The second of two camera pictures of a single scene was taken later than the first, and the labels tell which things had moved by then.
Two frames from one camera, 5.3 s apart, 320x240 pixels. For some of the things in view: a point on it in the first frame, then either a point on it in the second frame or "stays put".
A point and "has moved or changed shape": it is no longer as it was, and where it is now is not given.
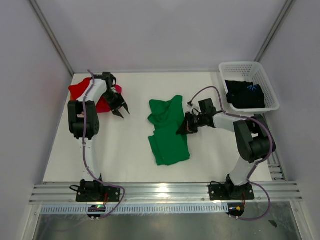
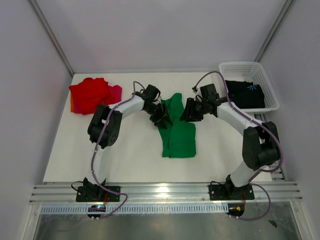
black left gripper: (120, 101) to (163, 115)
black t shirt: (244, 95) stays put
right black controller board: (236, 209) stays put
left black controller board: (96, 208) stays put
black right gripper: (187, 128) to (189, 114)
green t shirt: (167, 116) has moved or changed shape
